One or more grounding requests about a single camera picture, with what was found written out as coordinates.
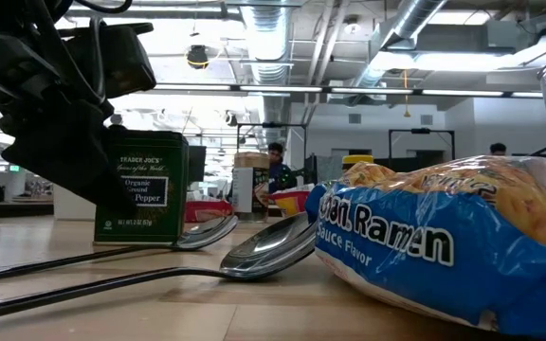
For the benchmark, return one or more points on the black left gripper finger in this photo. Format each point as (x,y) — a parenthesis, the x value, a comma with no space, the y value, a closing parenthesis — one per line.
(74,170)

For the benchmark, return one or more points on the green black pepper tin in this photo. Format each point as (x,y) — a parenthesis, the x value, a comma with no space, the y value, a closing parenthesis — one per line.
(159,189)

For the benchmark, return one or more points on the tan lid cylinder can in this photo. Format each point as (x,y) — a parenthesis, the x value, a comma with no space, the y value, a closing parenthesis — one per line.
(249,189)

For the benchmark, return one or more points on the red ramen packet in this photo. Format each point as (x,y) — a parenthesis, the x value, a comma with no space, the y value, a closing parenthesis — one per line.
(206,210)
(292,201)

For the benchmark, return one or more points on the dark bottle yellow cap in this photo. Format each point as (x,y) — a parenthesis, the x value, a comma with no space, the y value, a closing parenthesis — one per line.
(357,160)

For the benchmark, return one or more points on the white plastic bin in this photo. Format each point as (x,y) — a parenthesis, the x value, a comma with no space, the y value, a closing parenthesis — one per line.
(71,206)

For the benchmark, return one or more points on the black monitor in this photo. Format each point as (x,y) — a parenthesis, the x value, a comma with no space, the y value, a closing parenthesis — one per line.
(198,163)

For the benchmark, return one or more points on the black metal spoon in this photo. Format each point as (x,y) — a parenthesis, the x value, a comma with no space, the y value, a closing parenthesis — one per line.
(206,232)
(273,246)

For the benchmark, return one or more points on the person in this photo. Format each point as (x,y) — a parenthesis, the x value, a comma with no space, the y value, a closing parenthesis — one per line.
(280,173)
(497,149)

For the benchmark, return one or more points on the long ceiling light strip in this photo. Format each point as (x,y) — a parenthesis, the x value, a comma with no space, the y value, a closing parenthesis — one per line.
(325,88)

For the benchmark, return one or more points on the blue yellow ramen packet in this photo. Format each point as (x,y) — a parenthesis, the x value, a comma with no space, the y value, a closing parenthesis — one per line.
(420,246)

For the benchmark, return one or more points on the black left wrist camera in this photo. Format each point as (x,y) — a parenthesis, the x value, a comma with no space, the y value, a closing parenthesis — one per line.
(121,61)

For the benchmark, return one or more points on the black overhead camera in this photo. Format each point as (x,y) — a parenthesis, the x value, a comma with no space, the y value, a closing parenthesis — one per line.
(198,57)

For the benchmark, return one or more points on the black metal gantry frame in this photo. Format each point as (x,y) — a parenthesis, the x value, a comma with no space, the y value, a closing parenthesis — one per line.
(273,124)
(420,131)

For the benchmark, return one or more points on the silver ventilation duct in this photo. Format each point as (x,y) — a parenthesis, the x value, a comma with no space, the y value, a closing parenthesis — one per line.
(268,38)
(410,19)

